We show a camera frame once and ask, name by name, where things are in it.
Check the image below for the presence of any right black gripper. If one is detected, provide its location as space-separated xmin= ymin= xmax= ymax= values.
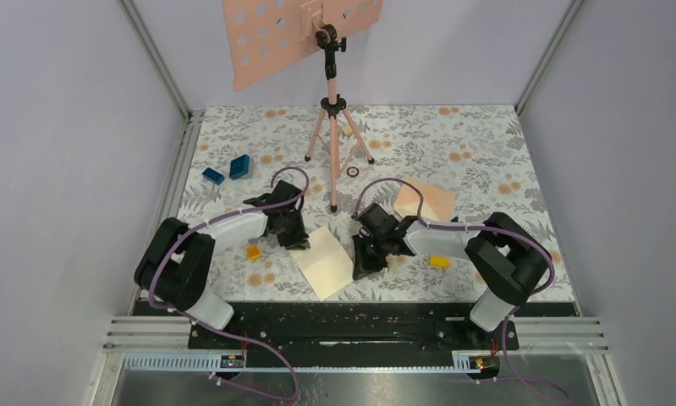
xmin=353 ymin=232 xmax=390 ymax=280

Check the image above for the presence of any beige lined letter paper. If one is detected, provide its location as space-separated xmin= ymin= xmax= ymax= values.
xmin=289 ymin=227 xmax=354 ymax=301

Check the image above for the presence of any pink perforated music stand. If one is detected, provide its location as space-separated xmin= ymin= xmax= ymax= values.
xmin=221 ymin=0 xmax=385 ymax=214

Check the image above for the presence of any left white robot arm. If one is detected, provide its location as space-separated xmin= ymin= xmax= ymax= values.
xmin=134 ymin=180 xmax=310 ymax=348

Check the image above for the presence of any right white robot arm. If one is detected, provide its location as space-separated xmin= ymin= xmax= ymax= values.
xmin=352 ymin=204 xmax=555 ymax=348

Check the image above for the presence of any tan paper envelope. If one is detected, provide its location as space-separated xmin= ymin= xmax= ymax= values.
xmin=393 ymin=178 xmax=457 ymax=222

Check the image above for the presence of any orange square toy brick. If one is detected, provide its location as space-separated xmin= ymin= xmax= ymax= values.
xmin=245 ymin=245 xmax=262 ymax=261

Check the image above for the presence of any floral patterned table mat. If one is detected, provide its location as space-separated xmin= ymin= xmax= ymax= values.
xmin=178 ymin=105 xmax=575 ymax=302

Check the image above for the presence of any yellow toy brick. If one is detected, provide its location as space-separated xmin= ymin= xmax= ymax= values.
xmin=429 ymin=255 xmax=450 ymax=269

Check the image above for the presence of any large blue toy brick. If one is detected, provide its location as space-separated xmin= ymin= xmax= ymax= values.
xmin=229 ymin=154 xmax=254 ymax=180

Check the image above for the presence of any small blue toy brick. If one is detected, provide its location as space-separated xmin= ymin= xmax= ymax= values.
xmin=201 ymin=167 xmax=225 ymax=185

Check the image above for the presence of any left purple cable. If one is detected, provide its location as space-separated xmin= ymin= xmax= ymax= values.
xmin=146 ymin=165 xmax=311 ymax=403

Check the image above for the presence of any purple cable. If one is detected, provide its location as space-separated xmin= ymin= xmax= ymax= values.
xmin=350 ymin=178 xmax=571 ymax=406
xmin=146 ymin=165 xmax=311 ymax=403

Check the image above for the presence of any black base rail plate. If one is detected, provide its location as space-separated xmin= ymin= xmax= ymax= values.
xmin=133 ymin=299 xmax=580 ymax=371

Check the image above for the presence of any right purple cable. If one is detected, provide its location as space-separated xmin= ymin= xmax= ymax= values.
xmin=350 ymin=178 xmax=571 ymax=406

